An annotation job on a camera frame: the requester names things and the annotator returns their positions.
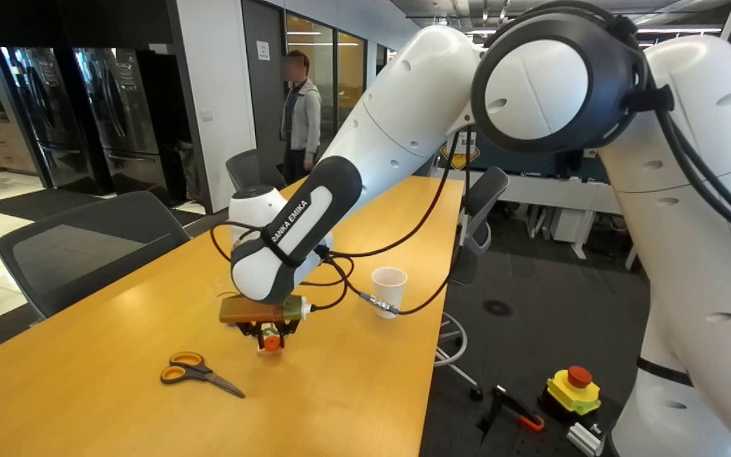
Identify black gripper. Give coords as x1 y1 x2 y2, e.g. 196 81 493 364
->
236 315 301 354

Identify white paper cup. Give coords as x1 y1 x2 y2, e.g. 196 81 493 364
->
367 264 408 323

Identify grey mesh office chair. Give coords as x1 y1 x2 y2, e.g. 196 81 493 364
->
456 165 513 256
223 147 286 204
0 189 193 323

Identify grey chair base with footring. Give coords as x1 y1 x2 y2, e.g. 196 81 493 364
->
431 311 486 402

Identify person in grey jacket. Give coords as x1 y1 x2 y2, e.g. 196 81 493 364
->
277 48 325 189

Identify black framed glass doors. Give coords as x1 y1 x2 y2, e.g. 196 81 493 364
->
0 0 210 212

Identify yellow red emergency stop button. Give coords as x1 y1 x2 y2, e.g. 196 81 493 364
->
537 364 603 426

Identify white office desk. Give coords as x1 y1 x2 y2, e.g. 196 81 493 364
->
499 174 630 264

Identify silver metal box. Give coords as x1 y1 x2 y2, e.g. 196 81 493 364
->
565 420 608 457

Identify brown wrist camera board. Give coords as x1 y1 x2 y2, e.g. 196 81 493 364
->
216 293 313 330

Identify orange handled scissors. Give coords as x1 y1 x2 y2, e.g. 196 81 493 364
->
157 350 248 402

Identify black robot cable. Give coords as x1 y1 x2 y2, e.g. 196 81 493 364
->
209 85 731 321

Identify black clamp orange handle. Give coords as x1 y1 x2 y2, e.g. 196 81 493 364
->
474 384 547 443

